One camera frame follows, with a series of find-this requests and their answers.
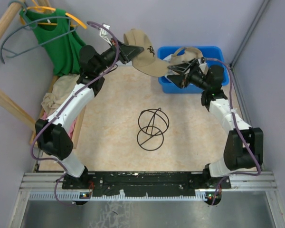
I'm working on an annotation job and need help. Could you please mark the green tank top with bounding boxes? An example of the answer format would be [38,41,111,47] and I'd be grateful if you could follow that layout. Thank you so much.
[19,9,86,76]

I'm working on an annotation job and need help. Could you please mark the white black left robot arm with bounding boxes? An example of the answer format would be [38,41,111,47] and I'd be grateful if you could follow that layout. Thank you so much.
[35,41,144,189]

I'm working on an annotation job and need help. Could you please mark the grey blue clothes hanger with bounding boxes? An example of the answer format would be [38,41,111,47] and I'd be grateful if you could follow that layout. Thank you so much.
[0,2,78,64]

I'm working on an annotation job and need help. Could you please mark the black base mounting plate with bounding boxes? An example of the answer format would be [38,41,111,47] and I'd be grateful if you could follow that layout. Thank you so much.
[62,171,221,197]

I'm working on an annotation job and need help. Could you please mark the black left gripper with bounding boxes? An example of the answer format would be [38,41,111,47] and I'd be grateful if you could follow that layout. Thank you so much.
[95,36,144,75]

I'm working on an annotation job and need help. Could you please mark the blue plastic bin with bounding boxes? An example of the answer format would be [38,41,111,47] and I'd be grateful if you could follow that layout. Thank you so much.
[157,46,229,94]

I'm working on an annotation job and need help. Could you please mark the tan cap with R logo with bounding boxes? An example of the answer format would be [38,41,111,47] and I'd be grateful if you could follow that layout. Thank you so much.
[123,28,169,77]

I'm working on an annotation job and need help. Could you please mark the beige cloth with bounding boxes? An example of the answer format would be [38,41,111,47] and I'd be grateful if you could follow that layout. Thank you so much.
[41,74,79,116]

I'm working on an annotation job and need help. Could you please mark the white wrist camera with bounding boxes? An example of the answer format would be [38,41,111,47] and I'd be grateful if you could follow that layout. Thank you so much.
[99,23,112,46]
[198,58,209,75]

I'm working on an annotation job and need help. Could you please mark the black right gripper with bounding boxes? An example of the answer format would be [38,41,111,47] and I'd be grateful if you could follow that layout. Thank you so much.
[167,58,210,91]

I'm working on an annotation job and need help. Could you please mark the yellow clothes hanger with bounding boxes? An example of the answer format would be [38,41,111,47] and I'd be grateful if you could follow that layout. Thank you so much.
[26,0,87,29]

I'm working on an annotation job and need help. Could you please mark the black wire hat stand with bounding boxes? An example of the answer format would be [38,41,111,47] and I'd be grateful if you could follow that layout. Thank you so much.
[136,107,170,152]

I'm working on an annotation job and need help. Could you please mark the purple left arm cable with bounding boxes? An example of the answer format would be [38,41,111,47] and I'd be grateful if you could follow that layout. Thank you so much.
[30,21,121,207]

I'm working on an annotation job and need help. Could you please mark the wooden clothes rack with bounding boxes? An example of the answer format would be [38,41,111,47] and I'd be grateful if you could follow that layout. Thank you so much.
[0,0,53,131]

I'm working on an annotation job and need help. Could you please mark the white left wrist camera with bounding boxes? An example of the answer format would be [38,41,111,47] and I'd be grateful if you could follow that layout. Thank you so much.
[99,23,112,46]

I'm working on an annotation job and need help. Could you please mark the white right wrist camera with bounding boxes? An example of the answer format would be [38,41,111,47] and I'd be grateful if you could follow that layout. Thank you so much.
[198,58,209,75]

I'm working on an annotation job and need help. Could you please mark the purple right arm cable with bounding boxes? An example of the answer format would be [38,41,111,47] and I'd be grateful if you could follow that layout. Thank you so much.
[200,57,262,206]

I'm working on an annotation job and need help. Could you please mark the pink cloth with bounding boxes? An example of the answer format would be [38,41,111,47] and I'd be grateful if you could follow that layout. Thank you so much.
[41,111,77,139]

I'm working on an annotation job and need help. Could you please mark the aluminium frame rail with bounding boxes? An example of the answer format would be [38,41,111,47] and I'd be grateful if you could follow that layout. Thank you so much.
[9,171,285,228]

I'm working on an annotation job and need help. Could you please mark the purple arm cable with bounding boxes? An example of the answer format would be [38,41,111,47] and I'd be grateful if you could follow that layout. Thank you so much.
[30,21,121,207]
[200,57,262,206]

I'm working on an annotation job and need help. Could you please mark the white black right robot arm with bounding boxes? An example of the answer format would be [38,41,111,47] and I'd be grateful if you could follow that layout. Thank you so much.
[167,58,264,188]

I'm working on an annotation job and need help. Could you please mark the wooden tray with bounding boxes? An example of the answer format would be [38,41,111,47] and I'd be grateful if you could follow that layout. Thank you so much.
[29,76,86,149]

